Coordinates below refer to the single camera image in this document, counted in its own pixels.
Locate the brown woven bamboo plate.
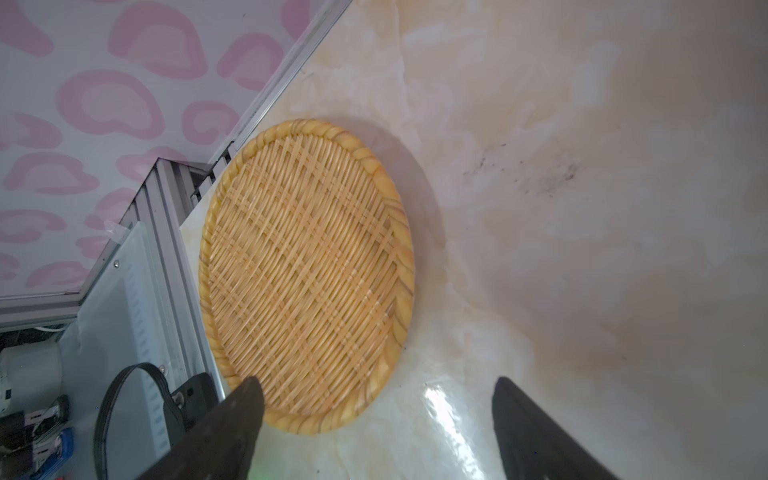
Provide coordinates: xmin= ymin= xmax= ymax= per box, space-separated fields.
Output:
xmin=198 ymin=119 xmax=415 ymax=435

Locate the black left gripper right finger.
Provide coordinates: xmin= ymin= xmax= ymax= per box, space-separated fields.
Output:
xmin=491 ymin=377 xmax=616 ymax=480

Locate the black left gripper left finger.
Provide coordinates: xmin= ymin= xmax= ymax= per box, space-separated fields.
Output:
xmin=140 ymin=377 xmax=265 ymax=480

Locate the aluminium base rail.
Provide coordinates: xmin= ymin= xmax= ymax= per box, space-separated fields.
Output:
xmin=1 ymin=158 xmax=228 ymax=398

